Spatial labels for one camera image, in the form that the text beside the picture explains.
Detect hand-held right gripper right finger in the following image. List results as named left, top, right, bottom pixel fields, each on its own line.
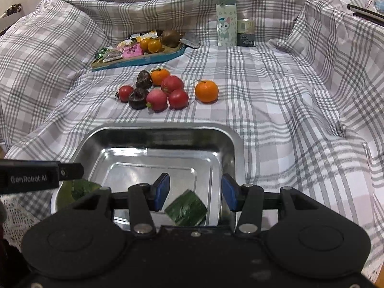
left=222, top=174, right=323, bottom=235

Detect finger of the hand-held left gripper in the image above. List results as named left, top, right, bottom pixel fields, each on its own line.
left=58, top=163, right=84, bottom=181

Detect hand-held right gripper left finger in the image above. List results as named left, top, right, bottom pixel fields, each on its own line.
left=64, top=172, right=170, bottom=235

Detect square metal tray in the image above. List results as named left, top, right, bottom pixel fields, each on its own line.
left=50, top=123, right=246, bottom=231

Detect dark brown passion fruit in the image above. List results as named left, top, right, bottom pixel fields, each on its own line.
left=128, top=88, right=148, bottom=110

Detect orange tangerine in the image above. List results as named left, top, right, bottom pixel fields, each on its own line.
left=195, top=80, right=219, bottom=103
left=150, top=68, right=171, bottom=86

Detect white lace cloth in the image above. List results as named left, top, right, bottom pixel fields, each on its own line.
left=0, top=193, right=57, bottom=248

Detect red radish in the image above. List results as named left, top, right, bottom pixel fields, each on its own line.
left=146, top=89, right=168, bottom=112

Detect red cherry tomato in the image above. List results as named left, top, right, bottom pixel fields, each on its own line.
left=115, top=85, right=134, bottom=103

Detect red tomato front right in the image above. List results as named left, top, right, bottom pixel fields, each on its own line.
left=168, top=89, right=189, bottom=109

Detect grey plaid cloth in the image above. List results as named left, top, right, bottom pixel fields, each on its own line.
left=0, top=0, right=384, bottom=279

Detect red tomato back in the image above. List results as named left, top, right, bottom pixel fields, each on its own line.
left=161, top=76, right=184, bottom=95

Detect dark purple fruit back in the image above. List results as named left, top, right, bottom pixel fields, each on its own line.
left=136, top=70, right=152, bottom=90

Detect teal and gold tin tray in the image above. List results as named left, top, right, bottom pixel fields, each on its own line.
left=91, top=42, right=185, bottom=72

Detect pink snack packet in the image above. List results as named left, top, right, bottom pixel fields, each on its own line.
left=122, top=44, right=144, bottom=57

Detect brown round passion fruit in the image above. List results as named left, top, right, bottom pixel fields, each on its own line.
left=160, top=29, right=182, bottom=48

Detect silver foil packet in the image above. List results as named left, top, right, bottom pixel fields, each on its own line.
left=180, top=34, right=200, bottom=48

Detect dark drink can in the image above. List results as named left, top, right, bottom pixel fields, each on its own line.
left=237, top=19, right=255, bottom=47

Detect mint cartoon water bottle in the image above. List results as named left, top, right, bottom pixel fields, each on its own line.
left=215, top=0, right=237, bottom=47

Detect black bars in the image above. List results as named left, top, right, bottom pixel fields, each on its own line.
left=347, top=4, right=384, bottom=26

